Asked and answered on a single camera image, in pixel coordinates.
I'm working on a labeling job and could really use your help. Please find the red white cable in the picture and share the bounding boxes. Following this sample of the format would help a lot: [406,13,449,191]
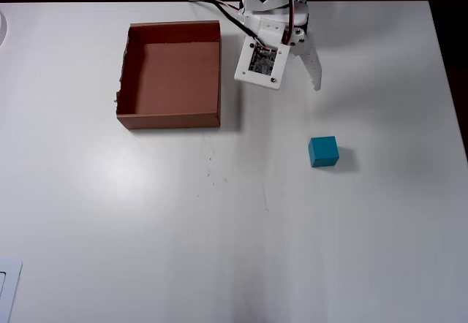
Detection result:
[214,0,245,14]

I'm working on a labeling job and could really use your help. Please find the white round object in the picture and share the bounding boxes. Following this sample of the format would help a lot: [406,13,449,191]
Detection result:
[0,11,9,48]

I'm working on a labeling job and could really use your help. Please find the blue cube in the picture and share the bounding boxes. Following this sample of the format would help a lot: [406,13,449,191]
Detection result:
[308,135,340,168]

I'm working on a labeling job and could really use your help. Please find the white wrist camera mount plate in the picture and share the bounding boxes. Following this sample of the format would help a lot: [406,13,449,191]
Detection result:
[233,37,293,91]

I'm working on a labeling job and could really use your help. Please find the white flat device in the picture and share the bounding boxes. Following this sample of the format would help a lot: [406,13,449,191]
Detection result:
[0,256,23,323]

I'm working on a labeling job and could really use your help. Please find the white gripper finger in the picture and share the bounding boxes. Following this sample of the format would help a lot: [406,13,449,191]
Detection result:
[290,37,323,92]

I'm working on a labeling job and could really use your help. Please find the red black servo cable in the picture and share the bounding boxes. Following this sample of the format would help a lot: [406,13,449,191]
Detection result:
[283,0,298,46]

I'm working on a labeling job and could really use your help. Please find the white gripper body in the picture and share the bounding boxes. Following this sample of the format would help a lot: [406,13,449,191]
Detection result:
[241,7,311,48]

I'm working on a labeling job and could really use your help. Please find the black camera cable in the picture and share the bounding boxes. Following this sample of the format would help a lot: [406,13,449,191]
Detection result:
[189,0,270,52]

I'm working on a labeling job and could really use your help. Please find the brown cardboard box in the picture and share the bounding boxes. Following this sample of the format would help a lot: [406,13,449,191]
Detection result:
[112,20,223,130]

